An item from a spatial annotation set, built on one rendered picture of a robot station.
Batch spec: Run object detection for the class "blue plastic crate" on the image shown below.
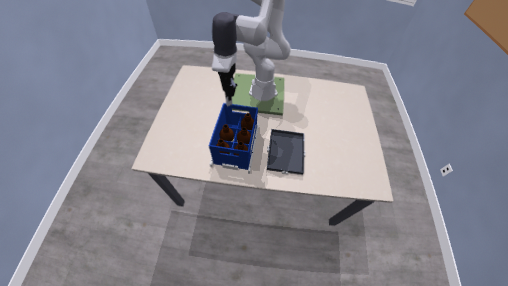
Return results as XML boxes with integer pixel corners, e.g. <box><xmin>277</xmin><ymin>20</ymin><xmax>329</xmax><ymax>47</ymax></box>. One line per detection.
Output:
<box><xmin>209</xmin><ymin>103</ymin><xmax>258</xmax><ymax>170</ymax></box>

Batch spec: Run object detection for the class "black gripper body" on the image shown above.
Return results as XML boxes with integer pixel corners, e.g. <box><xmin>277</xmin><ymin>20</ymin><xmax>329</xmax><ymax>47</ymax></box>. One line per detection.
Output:
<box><xmin>218</xmin><ymin>64</ymin><xmax>236</xmax><ymax>84</ymax></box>

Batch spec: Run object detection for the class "brown glass bottle with blue label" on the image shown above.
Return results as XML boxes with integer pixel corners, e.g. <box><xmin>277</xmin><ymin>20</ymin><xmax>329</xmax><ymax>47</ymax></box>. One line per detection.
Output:
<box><xmin>241</xmin><ymin>113</ymin><xmax>254</xmax><ymax>130</ymax></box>

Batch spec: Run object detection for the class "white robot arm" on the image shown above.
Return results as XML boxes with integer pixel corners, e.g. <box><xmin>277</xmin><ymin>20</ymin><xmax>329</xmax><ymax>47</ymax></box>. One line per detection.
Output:
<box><xmin>212</xmin><ymin>0</ymin><xmax>291</xmax><ymax>101</ymax></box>

